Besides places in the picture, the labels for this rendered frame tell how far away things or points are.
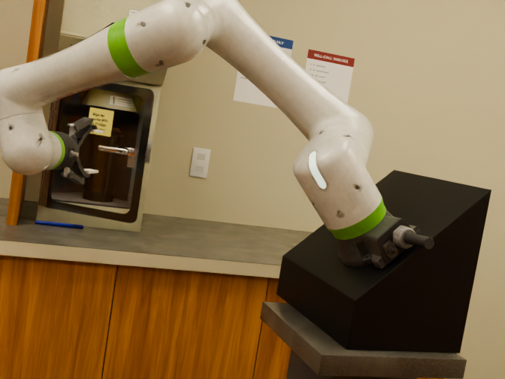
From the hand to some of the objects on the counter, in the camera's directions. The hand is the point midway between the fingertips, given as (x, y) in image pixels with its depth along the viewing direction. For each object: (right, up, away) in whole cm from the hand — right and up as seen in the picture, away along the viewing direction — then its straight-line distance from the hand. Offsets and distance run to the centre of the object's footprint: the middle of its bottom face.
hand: (93, 150), depth 175 cm
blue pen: (-15, -22, +19) cm, 33 cm away
